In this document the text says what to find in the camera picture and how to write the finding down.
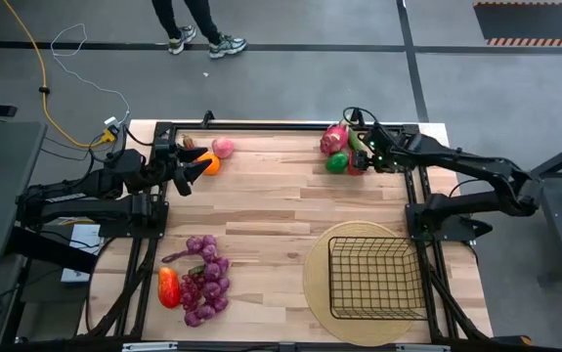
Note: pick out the person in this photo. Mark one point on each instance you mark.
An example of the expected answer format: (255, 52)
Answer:
(202, 17)

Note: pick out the pink peach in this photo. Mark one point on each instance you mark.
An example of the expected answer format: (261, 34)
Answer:
(223, 147)

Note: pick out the black aluminium table frame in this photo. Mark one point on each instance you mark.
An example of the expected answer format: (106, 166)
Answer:
(280, 126)

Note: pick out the hazard striped floor mat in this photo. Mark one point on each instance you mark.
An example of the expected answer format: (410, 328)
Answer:
(534, 22)

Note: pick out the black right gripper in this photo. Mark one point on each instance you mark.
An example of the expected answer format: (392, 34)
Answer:
(387, 149)

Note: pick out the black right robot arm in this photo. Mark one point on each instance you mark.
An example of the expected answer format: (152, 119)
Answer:
(481, 168)

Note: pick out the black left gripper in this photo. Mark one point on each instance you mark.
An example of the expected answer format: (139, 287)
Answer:
(165, 161)

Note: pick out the red round fruit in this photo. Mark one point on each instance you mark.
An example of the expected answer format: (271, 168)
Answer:
(353, 171)

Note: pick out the green cucumber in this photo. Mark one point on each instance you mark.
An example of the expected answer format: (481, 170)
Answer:
(357, 139)

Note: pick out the white paper box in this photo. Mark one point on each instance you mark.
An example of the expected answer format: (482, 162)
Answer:
(84, 244)

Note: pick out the orange fruit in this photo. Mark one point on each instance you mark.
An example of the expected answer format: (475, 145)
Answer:
(213, 167)

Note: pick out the white power adapter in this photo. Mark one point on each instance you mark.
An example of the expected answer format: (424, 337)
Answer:
(111, 121)

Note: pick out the grey white sneaker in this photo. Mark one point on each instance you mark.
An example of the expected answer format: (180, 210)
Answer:
(181, 40)
(228, 45)

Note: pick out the red orange mango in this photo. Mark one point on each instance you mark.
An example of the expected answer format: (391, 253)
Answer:
(168, 288)

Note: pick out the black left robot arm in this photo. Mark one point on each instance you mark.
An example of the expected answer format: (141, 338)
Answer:
(80, 195)

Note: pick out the round woven placemat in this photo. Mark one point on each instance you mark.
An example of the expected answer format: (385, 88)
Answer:
(317, 288)

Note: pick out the dark red grape bunch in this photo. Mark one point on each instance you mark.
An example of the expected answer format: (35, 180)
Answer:
(190, 291)

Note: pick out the pink dragon fruit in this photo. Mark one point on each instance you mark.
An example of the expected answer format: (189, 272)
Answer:
(334, 139)

